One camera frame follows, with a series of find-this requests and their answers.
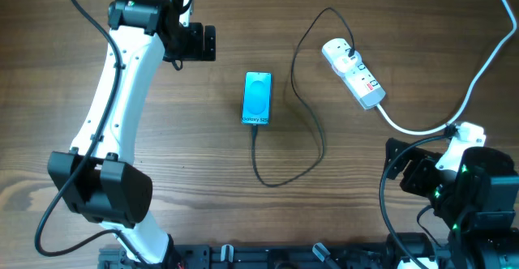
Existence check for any smartphone with cyan screen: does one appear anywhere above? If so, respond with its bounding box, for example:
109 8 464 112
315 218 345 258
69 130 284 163
242 71 272 126

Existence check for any black charger cable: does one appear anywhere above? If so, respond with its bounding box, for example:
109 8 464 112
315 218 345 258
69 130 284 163
250 6 358 188

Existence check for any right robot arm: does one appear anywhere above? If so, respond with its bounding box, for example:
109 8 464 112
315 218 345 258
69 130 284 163
383 139 518 268

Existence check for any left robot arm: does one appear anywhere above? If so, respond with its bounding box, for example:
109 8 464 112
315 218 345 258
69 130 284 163
47 0 216 268

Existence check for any white charger plug adapter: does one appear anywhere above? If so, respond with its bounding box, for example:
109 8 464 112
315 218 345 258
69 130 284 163
332 54 362 76

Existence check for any white power strip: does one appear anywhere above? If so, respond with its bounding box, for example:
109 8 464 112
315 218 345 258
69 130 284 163
321 38 386 110

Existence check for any white power strip cord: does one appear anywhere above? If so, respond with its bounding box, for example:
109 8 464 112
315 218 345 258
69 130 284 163
376 0 519 136

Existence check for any black mounting rail base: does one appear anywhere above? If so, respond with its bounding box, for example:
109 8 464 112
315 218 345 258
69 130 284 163
97 242 406 269

